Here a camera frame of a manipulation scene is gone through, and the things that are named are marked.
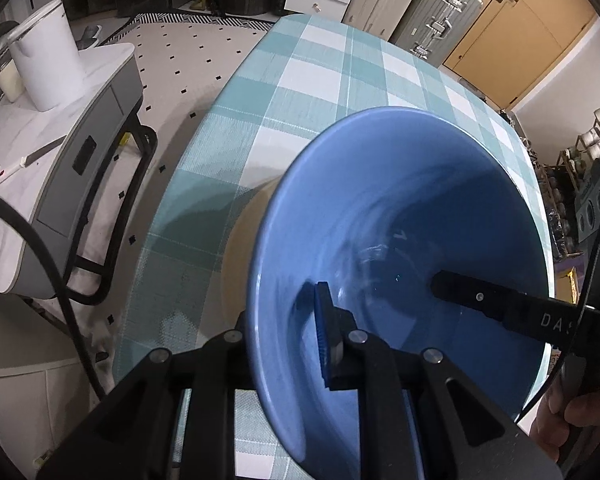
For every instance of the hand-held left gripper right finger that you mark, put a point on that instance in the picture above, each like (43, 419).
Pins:
(322, 335)

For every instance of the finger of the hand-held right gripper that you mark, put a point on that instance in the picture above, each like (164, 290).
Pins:
(480, 297)

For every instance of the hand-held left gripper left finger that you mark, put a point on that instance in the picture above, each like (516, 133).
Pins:
(230, 360)

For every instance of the large cream plate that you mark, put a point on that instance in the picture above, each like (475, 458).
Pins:
(240, 250)

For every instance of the blue bowl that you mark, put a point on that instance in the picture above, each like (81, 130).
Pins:
(405, 200)

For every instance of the person's right hand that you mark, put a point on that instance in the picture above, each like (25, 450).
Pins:
(590, 410)

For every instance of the wooden shoe rack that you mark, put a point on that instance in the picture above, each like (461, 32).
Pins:
(560, 200)

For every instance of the white storage box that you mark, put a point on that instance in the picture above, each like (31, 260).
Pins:
(20, 400)

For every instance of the white grey side table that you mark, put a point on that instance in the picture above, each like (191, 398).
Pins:
(45, 185)

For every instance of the teal checked tablecloth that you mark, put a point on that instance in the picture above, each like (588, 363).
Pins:
(305, 75)

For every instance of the wooden door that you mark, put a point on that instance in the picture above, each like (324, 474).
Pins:
(520, 35)

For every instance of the silver suitcase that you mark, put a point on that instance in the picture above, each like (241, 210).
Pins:
(440, 20)

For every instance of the white dotted rug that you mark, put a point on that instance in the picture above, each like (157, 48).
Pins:
(180, 60)

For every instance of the beige suitcase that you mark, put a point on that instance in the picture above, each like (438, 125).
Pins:
(385, 0)

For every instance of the white kettle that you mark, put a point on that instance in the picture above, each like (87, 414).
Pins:
(50, 60)

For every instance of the cream cup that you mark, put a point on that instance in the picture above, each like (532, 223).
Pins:
(10, 82)

